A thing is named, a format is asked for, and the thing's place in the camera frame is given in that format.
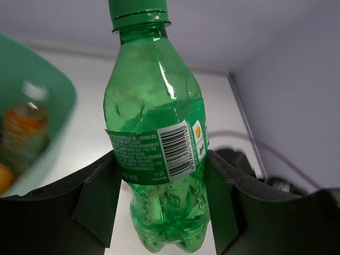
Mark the orange label white cap bottle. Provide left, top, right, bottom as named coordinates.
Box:
left=1, top=81, right=49, bottom=177

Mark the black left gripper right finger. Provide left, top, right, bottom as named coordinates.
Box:
left=205, top=151, right=339, bottom=254

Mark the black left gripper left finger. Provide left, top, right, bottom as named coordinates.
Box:
left=1, top=152, right=121, bottom=254

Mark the green plastic bin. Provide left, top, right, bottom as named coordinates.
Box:
left=1, top=34, right=77, bottom=197

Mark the green plastic soda bottle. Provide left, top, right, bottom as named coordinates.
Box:
left=103, top=1, right=210, bottom=253

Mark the blue label orange bottle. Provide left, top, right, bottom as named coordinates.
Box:
left=0, top=164, right=14, bottom=194

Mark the purple cable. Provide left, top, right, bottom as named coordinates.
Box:
left=208, top=130, right=324, bottom=191

